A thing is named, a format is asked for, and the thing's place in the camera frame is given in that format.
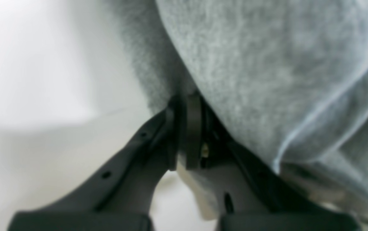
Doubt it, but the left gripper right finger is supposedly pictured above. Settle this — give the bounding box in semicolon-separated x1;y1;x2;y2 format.
186;94;361;231

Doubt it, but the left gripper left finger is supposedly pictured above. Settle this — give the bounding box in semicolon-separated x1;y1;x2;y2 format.
8;97;181;231

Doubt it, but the grey t-shirt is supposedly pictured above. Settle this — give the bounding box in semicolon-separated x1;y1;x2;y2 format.
108;0;368;210

